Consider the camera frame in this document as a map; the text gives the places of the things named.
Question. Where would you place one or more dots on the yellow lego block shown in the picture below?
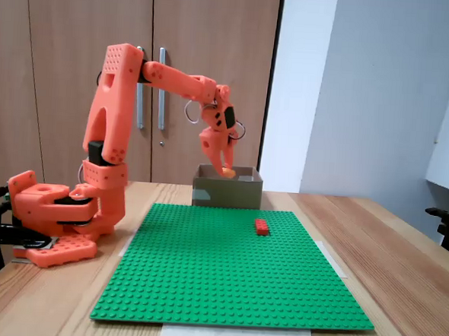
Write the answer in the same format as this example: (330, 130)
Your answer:
(229, 173)

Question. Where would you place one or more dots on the open cardboard box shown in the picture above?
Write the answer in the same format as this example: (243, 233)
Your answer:
(245, 196)

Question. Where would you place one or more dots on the red lego block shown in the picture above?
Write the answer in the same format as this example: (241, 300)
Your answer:
(261, 227)

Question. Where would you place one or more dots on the green lego baseplate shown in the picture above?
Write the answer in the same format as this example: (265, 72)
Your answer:
(222, 274)

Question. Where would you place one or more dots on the wooden cabinet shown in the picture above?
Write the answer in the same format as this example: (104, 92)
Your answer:
(217, 30)

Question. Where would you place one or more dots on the short translucent tape strip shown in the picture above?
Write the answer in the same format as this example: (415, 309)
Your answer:
(335, 262)
(128, 242)

